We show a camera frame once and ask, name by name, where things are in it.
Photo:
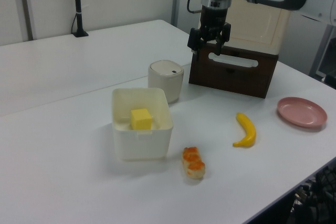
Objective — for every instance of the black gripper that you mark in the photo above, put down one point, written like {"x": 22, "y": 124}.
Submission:
{"x": 213, "y": 20}

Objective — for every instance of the dark brown wooden drawer box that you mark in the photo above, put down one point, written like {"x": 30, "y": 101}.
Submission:
{"x": 232, "y": 73}

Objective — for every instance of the white open plastic box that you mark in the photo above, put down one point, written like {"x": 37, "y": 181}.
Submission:
{"x": 142, "y": 124}

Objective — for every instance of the small beige lidded bin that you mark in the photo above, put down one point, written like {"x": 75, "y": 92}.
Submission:
{"x": 166, "y": 79}

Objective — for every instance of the cream plastic storage container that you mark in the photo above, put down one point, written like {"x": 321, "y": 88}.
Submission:
{"x": 258, "y": 28}

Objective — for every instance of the yellow toy banana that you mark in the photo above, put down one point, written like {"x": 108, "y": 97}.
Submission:
{"x": 246, "y": 130}

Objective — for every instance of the yellow cube block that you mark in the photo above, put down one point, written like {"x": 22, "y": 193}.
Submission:
{"x": 141, "y": 119}

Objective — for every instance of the pink plastic plate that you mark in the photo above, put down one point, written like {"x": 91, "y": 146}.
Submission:
{"x": 302, "y": 112}

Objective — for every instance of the orange topped sushi toy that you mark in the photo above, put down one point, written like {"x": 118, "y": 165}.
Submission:
{"x": 193, "y": 165}

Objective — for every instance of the black camera stand pole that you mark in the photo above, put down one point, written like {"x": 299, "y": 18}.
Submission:
{"x": 78, "y": 3}

